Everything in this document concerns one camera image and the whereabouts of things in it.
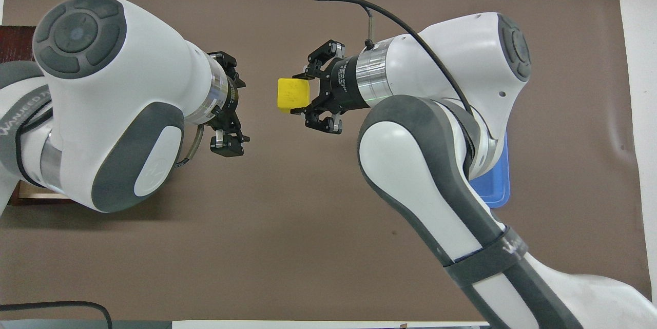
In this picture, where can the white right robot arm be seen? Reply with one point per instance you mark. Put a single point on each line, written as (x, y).
(436, 165)

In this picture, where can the blue plastic tray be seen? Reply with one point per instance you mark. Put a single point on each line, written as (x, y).
(495, 185)

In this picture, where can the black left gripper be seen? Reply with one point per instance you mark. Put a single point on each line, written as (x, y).
(231, 98)

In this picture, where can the yellow block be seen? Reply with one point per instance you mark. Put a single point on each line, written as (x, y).
(293, 95)

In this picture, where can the brown table mat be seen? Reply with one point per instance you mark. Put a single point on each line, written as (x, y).
(308, 242)

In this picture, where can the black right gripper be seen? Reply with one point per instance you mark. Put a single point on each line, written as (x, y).
(346, 85)

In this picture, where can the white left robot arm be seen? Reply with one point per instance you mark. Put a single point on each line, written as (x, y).
(128, 88)

